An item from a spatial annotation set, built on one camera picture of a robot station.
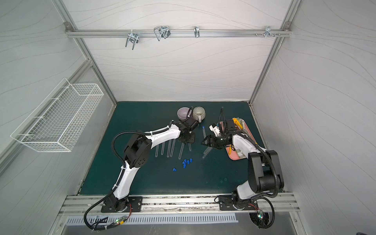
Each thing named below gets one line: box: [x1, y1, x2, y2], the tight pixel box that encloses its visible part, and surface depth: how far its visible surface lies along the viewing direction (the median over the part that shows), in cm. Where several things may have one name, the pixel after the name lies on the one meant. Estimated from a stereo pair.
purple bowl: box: [176, 106, 193, 121], surface depth 110 cm
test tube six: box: [178, 142, 185, 161], surface depth 95 cm
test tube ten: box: [202, 146, 213, 159], surface depth 93 cm
